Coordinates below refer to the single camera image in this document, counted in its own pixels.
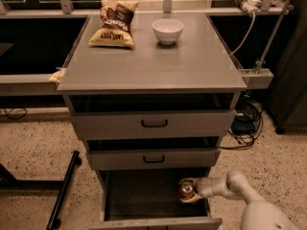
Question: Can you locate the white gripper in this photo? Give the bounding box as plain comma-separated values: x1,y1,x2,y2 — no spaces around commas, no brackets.
178,177,227,203

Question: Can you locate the red coke can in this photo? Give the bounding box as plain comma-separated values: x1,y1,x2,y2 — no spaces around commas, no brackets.
178,181,194,199

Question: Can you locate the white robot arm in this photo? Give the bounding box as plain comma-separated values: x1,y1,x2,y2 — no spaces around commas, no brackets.
178,171,298,230

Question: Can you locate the bottom grey open drawer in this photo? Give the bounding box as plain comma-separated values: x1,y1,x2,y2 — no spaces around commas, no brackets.
90,168,223,230

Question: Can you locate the grey drawer cabinet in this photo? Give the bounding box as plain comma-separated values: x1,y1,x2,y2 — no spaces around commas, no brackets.
57,12,248,230

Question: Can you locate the middle grey drawer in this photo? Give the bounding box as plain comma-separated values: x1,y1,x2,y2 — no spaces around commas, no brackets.
86,149,221,171

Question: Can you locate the top grey drawer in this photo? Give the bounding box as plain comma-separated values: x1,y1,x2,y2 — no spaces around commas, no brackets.
70,110,235,140

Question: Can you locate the white ceramic bowl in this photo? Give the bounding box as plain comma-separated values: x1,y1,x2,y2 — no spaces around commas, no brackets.
152,19,184,44

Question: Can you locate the yellow brown chip bag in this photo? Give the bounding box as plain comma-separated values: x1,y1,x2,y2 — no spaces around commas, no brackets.
89,0,138,48

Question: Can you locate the black metal floor stand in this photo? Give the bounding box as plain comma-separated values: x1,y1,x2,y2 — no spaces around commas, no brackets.
0,150,82,230

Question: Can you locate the white power strip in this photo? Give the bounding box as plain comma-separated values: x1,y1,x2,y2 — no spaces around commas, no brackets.
234,0,261,14

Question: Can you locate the black cable bundle on floor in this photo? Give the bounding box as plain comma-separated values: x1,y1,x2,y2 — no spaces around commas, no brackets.
220,99,265,150

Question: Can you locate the yellow sponge on rail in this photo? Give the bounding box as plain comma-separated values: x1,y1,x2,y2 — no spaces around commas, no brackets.
49,68,66,83

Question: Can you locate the white power cable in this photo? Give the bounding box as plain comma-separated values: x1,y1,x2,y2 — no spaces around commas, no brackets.
228,11,257,57

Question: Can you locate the black cable left floor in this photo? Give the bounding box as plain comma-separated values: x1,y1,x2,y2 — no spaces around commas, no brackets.
0,107,29,121

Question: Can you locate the grey metal rail frame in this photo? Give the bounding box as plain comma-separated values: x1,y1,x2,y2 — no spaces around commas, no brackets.
0,0,294,96

